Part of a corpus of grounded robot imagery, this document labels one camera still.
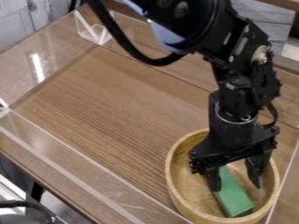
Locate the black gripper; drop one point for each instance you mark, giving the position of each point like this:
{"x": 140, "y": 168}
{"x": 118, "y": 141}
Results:
{"x": 234, "y": 139}

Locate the green rectangular block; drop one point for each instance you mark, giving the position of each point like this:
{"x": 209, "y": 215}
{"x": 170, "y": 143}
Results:
{"x": 234, "y": 201}

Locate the light brown wooden bowl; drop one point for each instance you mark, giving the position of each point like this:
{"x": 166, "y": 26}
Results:
{"x": 190, "y": 192}

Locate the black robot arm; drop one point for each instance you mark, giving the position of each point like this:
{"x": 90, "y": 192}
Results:
{"x": 208, "y": 27}

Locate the clear acrylic tray enclosure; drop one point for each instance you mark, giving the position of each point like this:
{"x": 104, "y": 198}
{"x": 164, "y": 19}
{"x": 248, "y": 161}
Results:
{"x": 92, "y": 119}

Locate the black metal table bracket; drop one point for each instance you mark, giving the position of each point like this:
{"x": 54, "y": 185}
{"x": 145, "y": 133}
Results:
{"x": 34, "y": 195}

